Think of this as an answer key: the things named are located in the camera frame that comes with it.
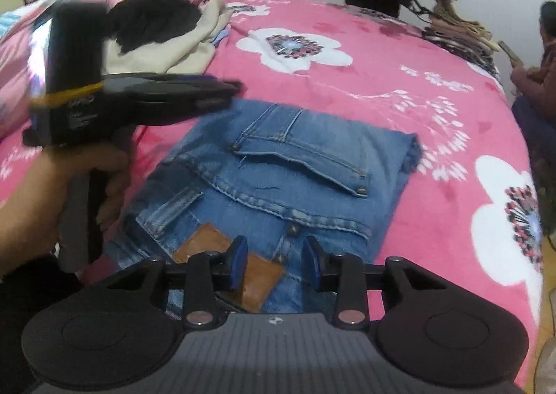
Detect beige pants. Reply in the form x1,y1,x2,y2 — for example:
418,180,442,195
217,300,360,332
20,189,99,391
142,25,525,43
423,0,500,51

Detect blue jeans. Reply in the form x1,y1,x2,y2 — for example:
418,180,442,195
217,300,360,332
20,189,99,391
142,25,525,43
104,98,425,316

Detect cream garment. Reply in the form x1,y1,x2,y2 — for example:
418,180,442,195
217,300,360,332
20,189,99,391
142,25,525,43
102,0,234,78

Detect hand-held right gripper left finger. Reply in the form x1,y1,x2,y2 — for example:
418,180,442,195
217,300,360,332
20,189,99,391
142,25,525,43
108,236,250,330

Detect person's left hand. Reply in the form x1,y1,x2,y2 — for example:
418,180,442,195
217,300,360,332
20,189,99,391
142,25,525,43
0,143,132,278

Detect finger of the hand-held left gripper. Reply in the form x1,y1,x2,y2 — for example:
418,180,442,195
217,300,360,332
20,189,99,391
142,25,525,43
174,74,245,115

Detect black garment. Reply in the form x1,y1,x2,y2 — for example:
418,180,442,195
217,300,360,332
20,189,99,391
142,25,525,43
106,0,205,56

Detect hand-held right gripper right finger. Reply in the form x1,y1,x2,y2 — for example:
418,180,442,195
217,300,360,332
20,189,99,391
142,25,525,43
303,236,449,330

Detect striped dark cloth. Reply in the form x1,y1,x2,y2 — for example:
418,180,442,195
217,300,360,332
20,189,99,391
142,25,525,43
423,26,505,82

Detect pink floral bed sheet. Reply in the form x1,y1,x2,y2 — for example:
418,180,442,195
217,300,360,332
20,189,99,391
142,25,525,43
0,0,546,387

